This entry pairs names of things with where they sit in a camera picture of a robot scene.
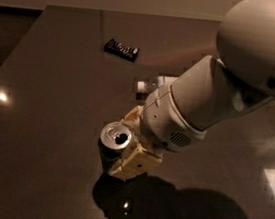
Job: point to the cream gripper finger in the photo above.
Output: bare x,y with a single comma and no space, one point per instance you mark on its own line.
135,161
132,119

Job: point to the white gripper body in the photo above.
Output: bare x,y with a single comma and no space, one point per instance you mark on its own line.
165,120

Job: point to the green soda can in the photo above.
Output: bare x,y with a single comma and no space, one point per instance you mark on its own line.
114,138

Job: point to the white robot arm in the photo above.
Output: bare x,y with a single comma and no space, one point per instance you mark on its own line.
239,79

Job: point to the clear plastic water bottle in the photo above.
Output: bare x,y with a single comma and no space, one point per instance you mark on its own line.
146,87

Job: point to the black candy bar wrapper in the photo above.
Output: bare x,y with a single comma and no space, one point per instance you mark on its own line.
127,52

